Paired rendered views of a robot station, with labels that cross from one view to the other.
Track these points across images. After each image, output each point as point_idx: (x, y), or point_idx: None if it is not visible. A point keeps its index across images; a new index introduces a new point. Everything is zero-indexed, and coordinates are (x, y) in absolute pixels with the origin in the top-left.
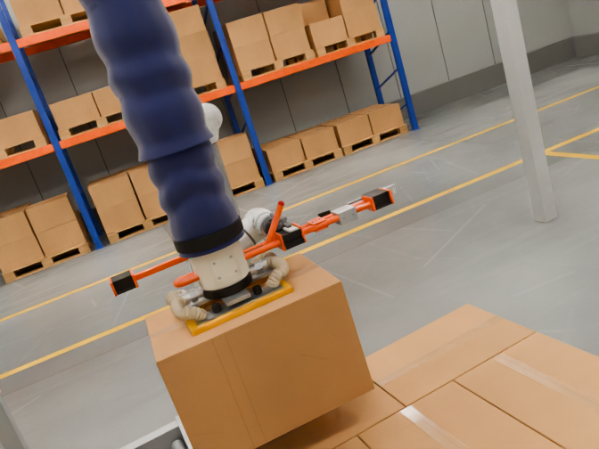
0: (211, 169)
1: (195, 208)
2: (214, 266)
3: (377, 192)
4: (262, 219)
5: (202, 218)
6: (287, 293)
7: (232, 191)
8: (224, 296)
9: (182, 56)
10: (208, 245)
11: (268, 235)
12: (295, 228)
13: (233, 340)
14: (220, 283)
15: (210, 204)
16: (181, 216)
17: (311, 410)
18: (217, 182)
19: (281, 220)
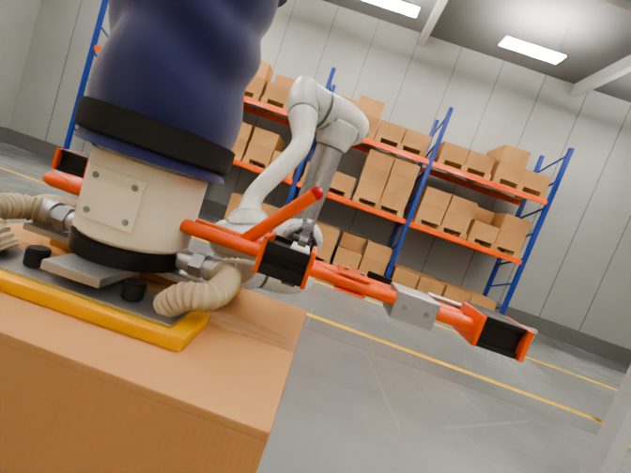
0: (224, 2)
1: (128, 34)
2: (92, 180)
3: (500, 317)
4: (296, 226)
5: (126, 63)
6: (161, 345)
7: (318, 210)
8: (75, 251)
9: None
10: (96, 122)
11: (253, 227)
12: (303, 251)
13: None
14: (84, 222)
15: (162, 50)
16: (106, 39)
17: None
18: (212, 25)
19: (301, 228)
